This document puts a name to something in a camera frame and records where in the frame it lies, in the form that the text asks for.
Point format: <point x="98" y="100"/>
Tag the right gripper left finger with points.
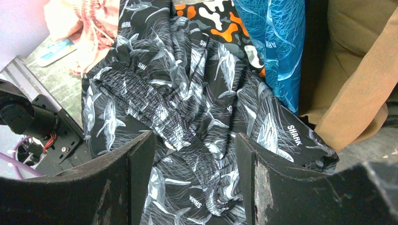
<point x="108" y="190"/>

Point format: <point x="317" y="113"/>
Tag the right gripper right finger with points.
<point x="277" y="192"/>

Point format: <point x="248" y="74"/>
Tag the dark leaf print shorts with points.
<point x="163" y="74"/>

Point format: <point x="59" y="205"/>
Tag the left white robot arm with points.
<point x="21" y="116"/>

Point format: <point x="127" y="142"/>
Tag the brown hanging shorts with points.
<point x="349" y="68"/>

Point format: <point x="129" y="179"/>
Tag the blue leaf print shorts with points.
<point x="277" y="29"/>

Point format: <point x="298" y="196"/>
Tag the orange camouflage shorts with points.
<point x="220" y="21"/>

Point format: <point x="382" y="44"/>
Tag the white blue remote control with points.
<point x="55" y="51"/>

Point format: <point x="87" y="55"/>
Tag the pink drawstring shorts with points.
<point x="91" y="25"/>

